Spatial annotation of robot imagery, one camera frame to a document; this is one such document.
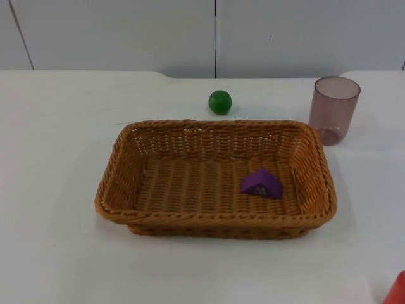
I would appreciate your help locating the brown wicker basket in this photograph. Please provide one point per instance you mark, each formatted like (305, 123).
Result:
(202, 190)

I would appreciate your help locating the purple triangular block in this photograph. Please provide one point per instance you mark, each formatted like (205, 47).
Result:
(262, 184)

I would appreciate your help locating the red block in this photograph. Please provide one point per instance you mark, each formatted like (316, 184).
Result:
(395, 289)

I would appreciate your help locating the green ball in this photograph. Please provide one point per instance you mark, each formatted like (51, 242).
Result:
(220, 102)

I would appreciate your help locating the clear purple-tinted cup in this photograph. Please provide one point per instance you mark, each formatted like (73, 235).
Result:
(334, 109)

